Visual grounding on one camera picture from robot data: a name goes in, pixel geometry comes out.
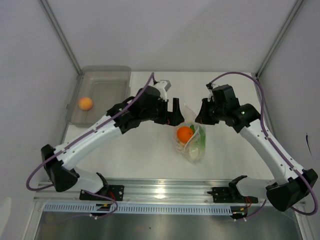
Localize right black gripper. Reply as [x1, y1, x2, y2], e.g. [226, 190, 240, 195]
[195, 98, 226, 126]

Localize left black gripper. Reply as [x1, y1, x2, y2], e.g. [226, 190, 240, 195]
[140, 96, 184, 126]

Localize orange fruit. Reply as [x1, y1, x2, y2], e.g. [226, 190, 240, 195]
[176, 126, 194, 144]

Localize clear zip top bag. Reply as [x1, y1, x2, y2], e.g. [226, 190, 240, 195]
[173, 104, 206, 165]

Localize green plastic lettuce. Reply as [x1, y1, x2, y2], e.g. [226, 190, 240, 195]
[185, 124, 206, 164]

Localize peach fruit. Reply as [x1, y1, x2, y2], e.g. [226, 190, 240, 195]
[78, 97, 93, 111]

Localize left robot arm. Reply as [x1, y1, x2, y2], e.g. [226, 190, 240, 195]
[41, 86, 185, 200]

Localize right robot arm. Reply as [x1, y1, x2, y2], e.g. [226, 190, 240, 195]
[195, 83, 318, 212]

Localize clear plastic container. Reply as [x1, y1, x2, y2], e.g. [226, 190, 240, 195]
[66, 65, 131, 128]

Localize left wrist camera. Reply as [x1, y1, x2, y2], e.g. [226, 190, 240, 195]
[153, 80, 172, 101]

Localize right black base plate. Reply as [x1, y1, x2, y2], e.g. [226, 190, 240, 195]
[207, 187, 259, 204]

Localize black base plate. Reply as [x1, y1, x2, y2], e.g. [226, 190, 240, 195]
[207, 187, 259, 204]
[79, 185, 125, 202]

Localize aluminium mounting rail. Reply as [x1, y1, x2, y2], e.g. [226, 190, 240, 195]
[33, 177, 307, 206]

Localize right aluminium frame post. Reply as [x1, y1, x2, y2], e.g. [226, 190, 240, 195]
[254, 0, 307, 80]

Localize aluminium frame post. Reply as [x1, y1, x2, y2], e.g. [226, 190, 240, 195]
[254, 0, 307, 80]
[38, 0, 82, 76]

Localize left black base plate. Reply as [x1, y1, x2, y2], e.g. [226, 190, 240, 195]
[79, 185, 125, 202]

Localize white slotted cable duct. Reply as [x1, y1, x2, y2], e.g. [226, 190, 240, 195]
[43, 202, 233, 216]

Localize left aluminium frame post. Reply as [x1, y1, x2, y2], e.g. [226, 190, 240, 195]
[38, 0, 82, 76]

